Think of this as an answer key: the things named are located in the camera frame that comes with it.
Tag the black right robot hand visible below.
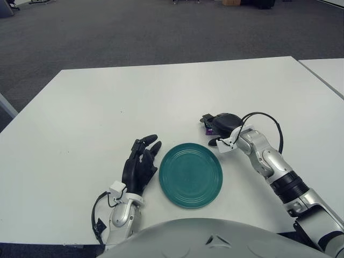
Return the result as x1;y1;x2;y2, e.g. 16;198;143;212
199;112;242;147

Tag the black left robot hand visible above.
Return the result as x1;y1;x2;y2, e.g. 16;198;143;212
122;134;162;195

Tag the blue purple gum pack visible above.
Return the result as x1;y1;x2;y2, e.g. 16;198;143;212
203;122;218;136

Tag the teal round plate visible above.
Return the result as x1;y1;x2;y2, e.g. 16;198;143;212
159;142;224;210

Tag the grey robot torso shell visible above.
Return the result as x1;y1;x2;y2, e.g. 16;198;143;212
99;218;326;258

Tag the white adjacent table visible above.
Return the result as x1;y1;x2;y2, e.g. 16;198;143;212
298;58;344;99

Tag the black bulky object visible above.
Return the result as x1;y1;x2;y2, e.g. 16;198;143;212
240;0;275;10

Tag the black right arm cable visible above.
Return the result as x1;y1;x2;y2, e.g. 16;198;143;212
238;111;284;154

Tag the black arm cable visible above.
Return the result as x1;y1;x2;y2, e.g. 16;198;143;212
238;111;284;154
90;191;111;247

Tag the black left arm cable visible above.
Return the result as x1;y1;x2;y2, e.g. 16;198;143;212
90;191;111;247

